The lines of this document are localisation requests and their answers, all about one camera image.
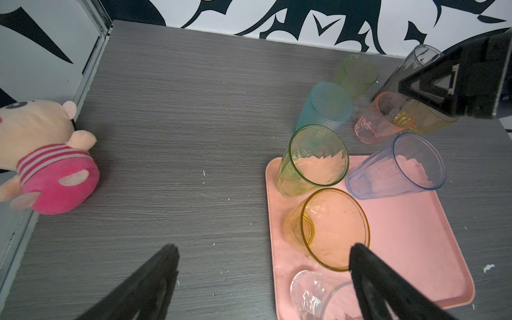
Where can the small yellow glass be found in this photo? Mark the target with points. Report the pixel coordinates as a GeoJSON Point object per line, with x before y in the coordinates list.
{"type": "Point", "coordinates": [416, 117]}

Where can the tall amber glass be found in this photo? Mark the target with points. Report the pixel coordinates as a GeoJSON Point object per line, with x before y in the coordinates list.
{"type": "Point", "coordinates": [325, 226]}

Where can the tall green glass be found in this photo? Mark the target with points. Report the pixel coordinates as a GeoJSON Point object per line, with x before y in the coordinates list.
{"type": "Point", "coordinates": [316, 157]}

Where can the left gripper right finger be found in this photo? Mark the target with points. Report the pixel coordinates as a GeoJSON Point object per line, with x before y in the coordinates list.
{"type": "Point", "coordinates": [383, 294]}

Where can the small green glass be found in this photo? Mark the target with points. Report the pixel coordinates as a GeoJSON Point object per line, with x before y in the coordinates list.
{"type": "Point", "coordinates": [356, 75]}

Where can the clear stemmed glass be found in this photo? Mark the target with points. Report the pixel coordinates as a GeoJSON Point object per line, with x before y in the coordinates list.
{"type": "Point", "coordinates": [318, 296]}

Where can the tall dark grey glass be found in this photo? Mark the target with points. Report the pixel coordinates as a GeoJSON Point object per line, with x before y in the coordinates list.
{"type": "Point", "coordinates": [421, 56]}

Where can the small pink glass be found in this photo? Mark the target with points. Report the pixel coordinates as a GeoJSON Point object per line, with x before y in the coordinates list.
{"type": "Point", "coordinates": [387, 115]}

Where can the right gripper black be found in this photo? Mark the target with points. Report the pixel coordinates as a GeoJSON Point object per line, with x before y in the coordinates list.
{"type": "Point", "coordinates": [471, 79]}

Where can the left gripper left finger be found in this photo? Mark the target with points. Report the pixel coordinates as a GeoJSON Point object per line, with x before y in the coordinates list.
{"type": "Point", "coordinates": [145, 294]}

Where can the tall blue glass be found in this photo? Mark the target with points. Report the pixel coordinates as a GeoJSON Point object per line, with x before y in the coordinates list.
{"type": "Point", "coordinates": [408, 164]}

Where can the pink plush doll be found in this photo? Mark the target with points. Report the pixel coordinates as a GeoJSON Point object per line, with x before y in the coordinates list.
{"type": "Point", "coordinates": [54, 171]}

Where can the teal frosted cup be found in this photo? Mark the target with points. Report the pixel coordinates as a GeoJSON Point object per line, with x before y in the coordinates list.
{"type": "Point", "coordinates": [328, 105]}

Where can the pink plastic tray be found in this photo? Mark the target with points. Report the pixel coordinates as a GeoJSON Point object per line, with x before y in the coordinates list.
{"type": "Point", "coordinates": [410, 233]}

